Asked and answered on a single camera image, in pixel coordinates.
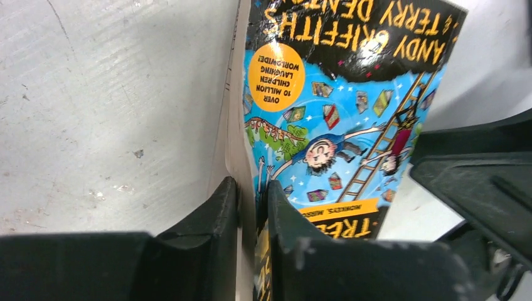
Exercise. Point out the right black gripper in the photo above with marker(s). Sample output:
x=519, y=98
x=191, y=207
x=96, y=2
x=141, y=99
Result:
x=483, y=173

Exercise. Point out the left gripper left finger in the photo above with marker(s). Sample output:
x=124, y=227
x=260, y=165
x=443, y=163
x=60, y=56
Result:
x=196, y=259

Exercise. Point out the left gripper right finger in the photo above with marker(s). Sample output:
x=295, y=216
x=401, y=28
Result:
x=308, y=265

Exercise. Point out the black blue treehouse book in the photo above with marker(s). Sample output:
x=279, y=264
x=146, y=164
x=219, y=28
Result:
x=328, y=98

